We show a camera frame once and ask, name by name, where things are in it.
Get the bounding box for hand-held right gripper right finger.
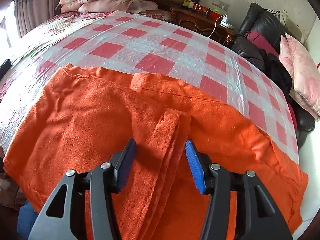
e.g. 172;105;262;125
185;140;293;240

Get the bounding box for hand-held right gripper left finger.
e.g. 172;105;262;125
27;138;137;240

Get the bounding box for orange pants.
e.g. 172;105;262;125
3;64;309;240

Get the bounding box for bed with floral sheet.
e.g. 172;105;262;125
0;11;118;212

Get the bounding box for patterned pink curtain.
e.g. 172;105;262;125
5;0;60;47

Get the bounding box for person's blue jeans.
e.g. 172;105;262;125
17;200;39;240

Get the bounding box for red white checkered plastic sheet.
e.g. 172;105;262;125
7;10;300;165

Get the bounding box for black jacket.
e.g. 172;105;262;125
260;49;293;97

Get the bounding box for dark red cushion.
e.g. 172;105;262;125
245;30;279;58

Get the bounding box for carved wooden nightstand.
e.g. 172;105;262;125
170;6;237;47

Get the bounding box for black leather armchair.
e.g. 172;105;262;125
230;2;315;150

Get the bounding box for dark floral bed pillow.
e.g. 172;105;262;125
139;9;173;22

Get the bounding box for pale pink bed pillow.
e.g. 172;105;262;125
127;0;158;13

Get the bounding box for white wardrobe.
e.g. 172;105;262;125
303;15;320;70

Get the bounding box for white charger with cable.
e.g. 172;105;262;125
209;14;229;38

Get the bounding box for wall socket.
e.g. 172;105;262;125
211;0;230;9

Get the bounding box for black wire hangers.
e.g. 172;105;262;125
262;9;287;22

